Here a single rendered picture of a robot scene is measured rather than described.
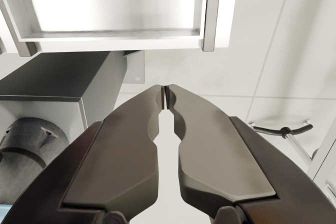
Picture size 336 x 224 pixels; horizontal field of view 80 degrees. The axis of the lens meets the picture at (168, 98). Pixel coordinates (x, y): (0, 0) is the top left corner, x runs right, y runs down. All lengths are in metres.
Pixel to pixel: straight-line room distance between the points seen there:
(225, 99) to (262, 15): 0.58
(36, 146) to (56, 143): 0.05
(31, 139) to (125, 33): 0.35
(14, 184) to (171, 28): 0.41
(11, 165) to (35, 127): 0.10
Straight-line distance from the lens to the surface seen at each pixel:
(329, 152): 1.37
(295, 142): 1.64
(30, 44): 0.38
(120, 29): 0.34
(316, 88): 1.76
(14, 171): 0.52
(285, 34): 1.45
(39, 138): 0.57
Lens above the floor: 1.21
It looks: 58 degrees down
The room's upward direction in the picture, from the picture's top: 176 degrees clockwise
